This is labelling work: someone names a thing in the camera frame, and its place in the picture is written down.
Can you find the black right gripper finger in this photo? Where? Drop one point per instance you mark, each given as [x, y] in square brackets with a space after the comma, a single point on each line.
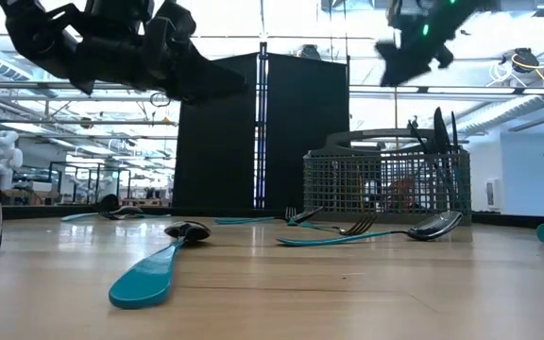
[399, 63]

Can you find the black aluminium table frame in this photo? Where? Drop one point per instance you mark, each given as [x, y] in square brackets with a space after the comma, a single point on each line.
[26, 212]

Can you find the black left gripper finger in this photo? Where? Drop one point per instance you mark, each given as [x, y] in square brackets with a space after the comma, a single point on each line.
[201, 78]

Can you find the silver ventilation duct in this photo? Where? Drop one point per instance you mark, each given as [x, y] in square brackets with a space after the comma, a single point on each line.
[513, 113]

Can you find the black folding room divider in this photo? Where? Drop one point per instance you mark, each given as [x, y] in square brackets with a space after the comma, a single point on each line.
[215, 156]

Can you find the grey plastic cutlery basket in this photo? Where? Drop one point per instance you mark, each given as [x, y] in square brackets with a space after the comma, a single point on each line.
[404, 216]

